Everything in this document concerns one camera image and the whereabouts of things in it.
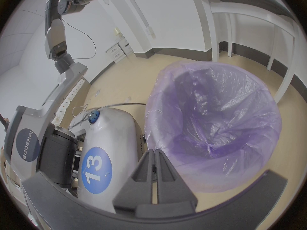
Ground white chest of drawers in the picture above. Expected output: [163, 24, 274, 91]
[106, 38, 134, 64]

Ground purple plastic bag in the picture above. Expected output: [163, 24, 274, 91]
[144, 61, 282, 193]

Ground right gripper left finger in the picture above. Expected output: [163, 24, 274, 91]
[113, 149, 155, 213]

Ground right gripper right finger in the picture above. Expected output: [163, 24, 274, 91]
[155, 149, 199, 208]

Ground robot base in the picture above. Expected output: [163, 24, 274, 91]
[69, 107, 145, 214]

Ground white chair grey cushions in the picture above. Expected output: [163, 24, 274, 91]
[194, 0, 299, 104]

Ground white power strip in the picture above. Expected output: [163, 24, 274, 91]
[56, 79, 85, 119]

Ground white trash bin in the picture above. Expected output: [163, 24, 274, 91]
[145, 64, 281, 192]

